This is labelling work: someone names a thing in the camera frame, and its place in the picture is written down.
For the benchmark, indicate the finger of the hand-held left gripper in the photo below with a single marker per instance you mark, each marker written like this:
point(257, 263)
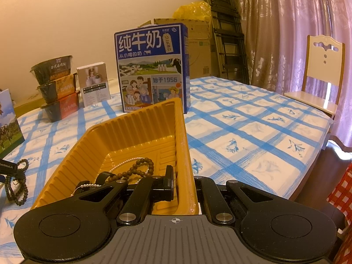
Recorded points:
point(21, 173)

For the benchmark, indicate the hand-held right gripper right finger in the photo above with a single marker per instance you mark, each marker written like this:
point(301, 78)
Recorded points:
point(202, 185)

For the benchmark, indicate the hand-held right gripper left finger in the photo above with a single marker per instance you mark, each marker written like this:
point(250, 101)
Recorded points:
point(169, 187)

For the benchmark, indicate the yellow plastic tray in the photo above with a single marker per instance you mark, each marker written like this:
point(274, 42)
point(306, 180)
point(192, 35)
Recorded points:
point(137, 132)

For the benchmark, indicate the black wrist watch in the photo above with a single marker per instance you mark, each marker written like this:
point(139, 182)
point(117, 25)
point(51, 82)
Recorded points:
point(102, 175)

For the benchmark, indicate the light blue milk box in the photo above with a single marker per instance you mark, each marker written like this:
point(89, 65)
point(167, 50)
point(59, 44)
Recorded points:
point(9, 126)

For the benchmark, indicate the blue checked tablecloth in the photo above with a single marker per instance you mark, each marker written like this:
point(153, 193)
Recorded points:
point(247, 143)

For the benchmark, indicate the red label instant noodle bowl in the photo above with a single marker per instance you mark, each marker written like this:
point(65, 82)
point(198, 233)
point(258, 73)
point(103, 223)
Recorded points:
point(64, 107)

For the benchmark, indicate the yellow label instant noodle bowl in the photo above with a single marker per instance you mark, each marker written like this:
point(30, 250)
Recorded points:
point(59, 88)

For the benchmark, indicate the brown wooden table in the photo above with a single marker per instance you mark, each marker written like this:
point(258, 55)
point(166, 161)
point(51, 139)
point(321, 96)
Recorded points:
point(310, 176)

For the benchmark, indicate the small white photo box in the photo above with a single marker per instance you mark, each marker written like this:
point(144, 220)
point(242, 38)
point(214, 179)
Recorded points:
point(93, 85)

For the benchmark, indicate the dark blue milk carton box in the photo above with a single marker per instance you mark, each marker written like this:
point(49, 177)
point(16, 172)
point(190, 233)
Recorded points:
point(151, 68)

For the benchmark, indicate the red checked cloth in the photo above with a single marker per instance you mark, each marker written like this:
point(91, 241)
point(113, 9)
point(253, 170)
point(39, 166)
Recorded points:
point(341, 198)

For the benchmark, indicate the black folding ladder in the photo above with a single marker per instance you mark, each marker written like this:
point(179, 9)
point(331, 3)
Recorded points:
point(228, 33)

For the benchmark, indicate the open flap cardboard box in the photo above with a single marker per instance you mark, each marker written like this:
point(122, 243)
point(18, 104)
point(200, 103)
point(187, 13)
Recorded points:
point(147, 24)

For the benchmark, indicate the cream wooden chair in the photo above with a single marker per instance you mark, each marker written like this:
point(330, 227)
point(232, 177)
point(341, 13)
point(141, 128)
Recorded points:
point(324, 66)

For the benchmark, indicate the yellow plastic bag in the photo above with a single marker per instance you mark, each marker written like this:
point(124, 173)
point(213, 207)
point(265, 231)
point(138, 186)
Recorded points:
point(192, 11)

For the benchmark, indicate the pink patterned curtain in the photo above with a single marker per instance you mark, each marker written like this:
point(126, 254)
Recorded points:
point(288, 19)

